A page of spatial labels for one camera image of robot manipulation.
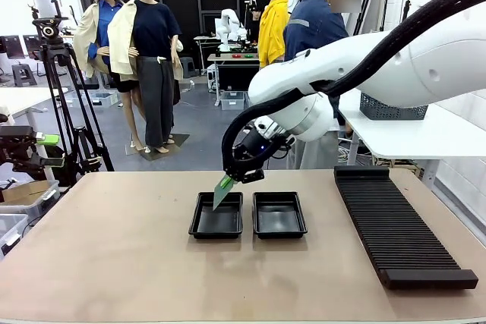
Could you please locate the grey background work table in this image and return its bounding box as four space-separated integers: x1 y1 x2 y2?
207 52 261 107

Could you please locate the background person in black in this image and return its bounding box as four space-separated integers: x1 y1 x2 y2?
248 8 264 36

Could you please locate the green perforated circuit board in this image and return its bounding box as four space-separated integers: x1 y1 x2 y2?
212 176 239 211

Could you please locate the black ESD tray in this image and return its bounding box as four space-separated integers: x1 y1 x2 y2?
188 191 244 240
252 191 308 240

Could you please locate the clear storage box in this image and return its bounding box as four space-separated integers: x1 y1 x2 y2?
0 213 30 260

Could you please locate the black camera tripod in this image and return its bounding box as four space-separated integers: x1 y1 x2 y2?
28 0 115 188

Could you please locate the clear box with cardboard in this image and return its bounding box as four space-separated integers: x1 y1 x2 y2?
0 179 61 219

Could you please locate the mannequin with yellow hoodie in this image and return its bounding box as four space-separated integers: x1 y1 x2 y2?
257 0 292 71

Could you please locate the grey mesh basket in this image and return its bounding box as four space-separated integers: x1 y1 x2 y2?
358 92 430 121

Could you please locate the black light stand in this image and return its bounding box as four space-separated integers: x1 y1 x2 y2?
394 0 414 33

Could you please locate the black slotted board rack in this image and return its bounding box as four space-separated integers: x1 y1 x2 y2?
333 165 479 290

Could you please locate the dark floor mat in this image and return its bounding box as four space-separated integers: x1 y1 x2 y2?
125 133 191 161

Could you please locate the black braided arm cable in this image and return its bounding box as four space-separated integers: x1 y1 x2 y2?
222 0 486 183

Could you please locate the grey storage bin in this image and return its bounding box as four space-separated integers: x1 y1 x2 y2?
220 90 246 111

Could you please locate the person in denim jacket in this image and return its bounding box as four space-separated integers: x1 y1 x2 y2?
282 0 362 171

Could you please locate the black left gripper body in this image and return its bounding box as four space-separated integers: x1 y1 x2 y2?
0 125 39 169

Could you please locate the white side table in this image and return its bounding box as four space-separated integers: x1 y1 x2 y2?
336 88 486 192

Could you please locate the grey step stool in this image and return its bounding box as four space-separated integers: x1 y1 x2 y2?
178 56 197 78

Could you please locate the small white background robot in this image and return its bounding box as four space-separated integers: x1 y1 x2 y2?
214 8 248 52

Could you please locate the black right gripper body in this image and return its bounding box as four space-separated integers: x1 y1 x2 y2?
230 132 276 178

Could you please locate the mannequin with cream jacket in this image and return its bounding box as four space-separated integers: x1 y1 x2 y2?
108 0 185 150

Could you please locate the mannequin with black hat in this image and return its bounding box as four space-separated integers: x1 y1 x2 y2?
73 0 149 150

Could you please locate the white desk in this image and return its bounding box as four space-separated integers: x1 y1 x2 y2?
0 87 70 120

